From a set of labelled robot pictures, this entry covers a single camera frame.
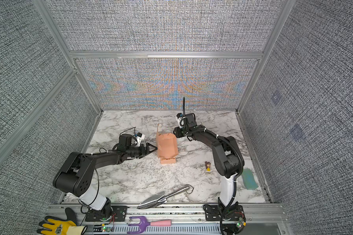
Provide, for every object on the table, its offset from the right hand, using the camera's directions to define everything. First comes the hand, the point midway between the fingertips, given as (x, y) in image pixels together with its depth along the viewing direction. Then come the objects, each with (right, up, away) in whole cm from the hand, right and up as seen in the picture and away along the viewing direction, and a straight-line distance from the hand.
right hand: (176, 127), depth 96 cm
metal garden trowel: (-10, -38, -18) cm, 43 cm away
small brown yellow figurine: (+19, -23, -8) cm, 31 cm away
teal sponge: (+40, -29, -16) cm, 52 cm away
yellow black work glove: (-53, -45, -29) cm, 75 cm away
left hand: (-12, -14, -7) cm, 20 cm away
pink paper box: (-6, -14, +3) cm, 15 cm away
